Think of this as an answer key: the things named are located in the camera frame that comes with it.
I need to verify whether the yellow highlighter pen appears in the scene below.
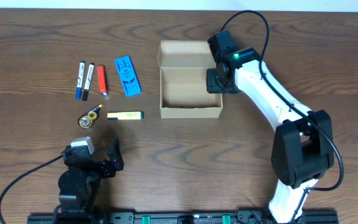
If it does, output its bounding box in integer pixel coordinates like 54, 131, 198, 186
107, 111, 144, 120

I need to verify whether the yellow correction tape dispenser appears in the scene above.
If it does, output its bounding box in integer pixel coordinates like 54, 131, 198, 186
78, 105, 103, 129

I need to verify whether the brown cardboard box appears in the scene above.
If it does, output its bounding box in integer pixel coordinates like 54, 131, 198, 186
157, 40, 223, 119

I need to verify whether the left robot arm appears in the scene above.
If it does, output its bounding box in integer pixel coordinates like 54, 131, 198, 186
52, 136, 124, 224

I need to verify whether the green clamp left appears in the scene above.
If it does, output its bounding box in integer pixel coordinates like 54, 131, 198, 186
142, 216, 151, 224

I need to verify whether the green clamp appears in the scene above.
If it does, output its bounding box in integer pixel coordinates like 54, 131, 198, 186
142, 216, 151, 224
222, 215, 231, 224

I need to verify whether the black capped whiteboard marker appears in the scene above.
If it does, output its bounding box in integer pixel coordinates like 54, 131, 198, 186
82, 63, 94, 101

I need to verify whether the blue capped whiteboard marker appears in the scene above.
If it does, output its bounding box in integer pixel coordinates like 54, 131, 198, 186
75, 61, 86, 100

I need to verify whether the green clamp right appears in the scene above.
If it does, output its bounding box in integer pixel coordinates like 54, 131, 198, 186
222, 215, 231, 224

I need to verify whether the black aluminium mounting rail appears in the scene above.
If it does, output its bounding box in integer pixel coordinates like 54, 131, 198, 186
26, 210, 338, 224

